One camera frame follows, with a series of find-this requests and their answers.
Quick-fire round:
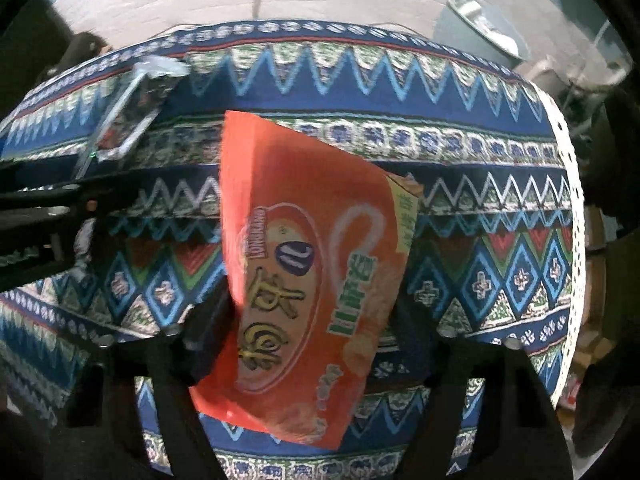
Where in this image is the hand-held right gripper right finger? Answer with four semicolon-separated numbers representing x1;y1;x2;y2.
395;304;576;480

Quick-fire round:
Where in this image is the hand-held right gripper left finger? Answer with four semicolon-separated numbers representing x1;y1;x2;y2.
60;290;237;480

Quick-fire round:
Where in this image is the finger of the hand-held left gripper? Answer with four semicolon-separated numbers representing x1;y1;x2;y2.
0;220;98;293
0;180;103;223

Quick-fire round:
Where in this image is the clear plastic snack packet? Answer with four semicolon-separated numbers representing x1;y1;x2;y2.
72;56;192;181

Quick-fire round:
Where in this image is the red-orange snack packet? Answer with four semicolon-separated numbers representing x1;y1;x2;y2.
189;110;425;451

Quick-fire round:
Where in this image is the large dark object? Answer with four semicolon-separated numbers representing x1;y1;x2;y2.
0;0;71;106

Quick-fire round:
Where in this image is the black cylinder device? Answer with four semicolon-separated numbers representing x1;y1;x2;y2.
55;31;108;68

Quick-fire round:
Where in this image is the blue patterned tablecloth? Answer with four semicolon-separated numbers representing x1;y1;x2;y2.
0;20;586;480

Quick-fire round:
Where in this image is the grey trash bin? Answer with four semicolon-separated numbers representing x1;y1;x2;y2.
432;0;531;68

